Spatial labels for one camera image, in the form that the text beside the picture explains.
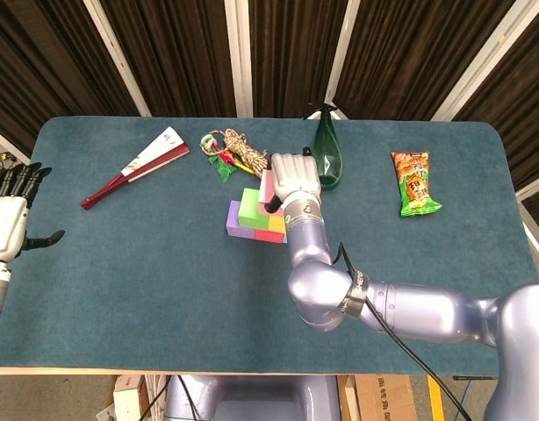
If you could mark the white cardboard box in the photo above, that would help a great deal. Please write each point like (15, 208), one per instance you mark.
(127, 399)

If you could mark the folding fan dark red ribs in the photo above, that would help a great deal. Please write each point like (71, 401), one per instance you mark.
(160, 149)

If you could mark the colourful tassel ornament green leaves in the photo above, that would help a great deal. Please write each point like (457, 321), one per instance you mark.
(223, 169)

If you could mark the brown cardboard box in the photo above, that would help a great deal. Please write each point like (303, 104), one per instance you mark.
(383, 399)

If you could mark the red foam cube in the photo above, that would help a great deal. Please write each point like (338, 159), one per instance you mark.
(269, 237)

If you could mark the purple foam cube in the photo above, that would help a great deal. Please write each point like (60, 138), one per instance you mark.
(232, 223)

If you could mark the dark green glass bottle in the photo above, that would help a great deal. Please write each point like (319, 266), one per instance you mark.
(331, 153)

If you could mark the blue felt table mat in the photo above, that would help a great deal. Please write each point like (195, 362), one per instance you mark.
(120, 307)

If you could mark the yellow foam cube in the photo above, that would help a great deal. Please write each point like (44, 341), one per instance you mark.
(277, 223)

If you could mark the dark brown pleated curtain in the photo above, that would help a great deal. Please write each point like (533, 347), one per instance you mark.
(186, 52)

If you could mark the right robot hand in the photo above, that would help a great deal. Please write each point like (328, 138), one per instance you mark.
(293, 173)

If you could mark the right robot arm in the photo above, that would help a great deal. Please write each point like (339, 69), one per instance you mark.
(405, 302)

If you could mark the orange green snack bag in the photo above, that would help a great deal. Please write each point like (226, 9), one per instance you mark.
(414, 188)

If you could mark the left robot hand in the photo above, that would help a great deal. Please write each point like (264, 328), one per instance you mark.
(6, 228)

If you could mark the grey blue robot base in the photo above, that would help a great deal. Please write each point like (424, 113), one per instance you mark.
(252, 394)

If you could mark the green foam cube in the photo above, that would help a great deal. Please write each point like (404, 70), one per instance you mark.
(251, 204)

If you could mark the pale pink foam cube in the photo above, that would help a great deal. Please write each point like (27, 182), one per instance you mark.
(266, 188)

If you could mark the white metal frame post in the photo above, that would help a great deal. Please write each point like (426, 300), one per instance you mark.
(8, 149)
(481, 57)
(535, 186)
(119, 57)
(241, 57)
(339, 57)

